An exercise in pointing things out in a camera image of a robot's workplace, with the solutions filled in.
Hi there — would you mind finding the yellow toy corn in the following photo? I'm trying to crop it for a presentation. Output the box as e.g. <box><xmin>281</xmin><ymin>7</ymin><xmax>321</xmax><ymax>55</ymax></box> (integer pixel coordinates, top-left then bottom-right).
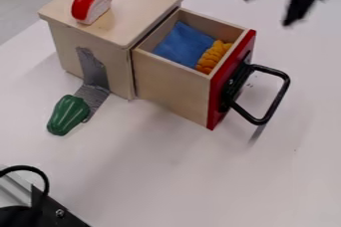
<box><xmin>194</xmin><ymin>39</ymin><xmax>235</xmax><ymax>76</ymax></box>

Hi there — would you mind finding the cabinet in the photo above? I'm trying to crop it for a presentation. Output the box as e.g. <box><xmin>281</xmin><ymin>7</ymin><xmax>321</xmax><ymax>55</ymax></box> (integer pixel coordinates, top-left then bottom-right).
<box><xmin>37</xmin><ymin>0</ymin><xmax>188</xmax><ymax>101</ymax></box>

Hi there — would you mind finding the red and white toy cheese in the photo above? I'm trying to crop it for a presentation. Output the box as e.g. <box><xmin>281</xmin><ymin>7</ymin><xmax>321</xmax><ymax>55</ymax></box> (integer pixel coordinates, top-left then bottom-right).
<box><xmin>70</xmin><ymin>0</ymin><xmax>115</xmax><ymax>26</ymax></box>

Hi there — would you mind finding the drawer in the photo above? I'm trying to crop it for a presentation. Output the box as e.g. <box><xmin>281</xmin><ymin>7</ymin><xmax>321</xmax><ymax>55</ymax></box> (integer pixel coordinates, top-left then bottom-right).
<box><xmin>129</xmin><ymin>7</ymin><xmax>292</xmax><ymax>131</ymax></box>

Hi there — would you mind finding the blue cloth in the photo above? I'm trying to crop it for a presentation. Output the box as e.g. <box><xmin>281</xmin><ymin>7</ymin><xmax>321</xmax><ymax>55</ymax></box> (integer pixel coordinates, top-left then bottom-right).
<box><xmin>152</xmin><ymin>20</ymin><xmax>217</xmax><ymax>70</ymax></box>

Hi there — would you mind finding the green toy pepper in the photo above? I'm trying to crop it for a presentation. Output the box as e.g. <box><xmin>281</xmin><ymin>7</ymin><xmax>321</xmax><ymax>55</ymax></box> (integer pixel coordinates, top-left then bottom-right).
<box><xmin>45</xmin><ymin>94</ymin><xmax>93</xmax><ymax>136</ymax></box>

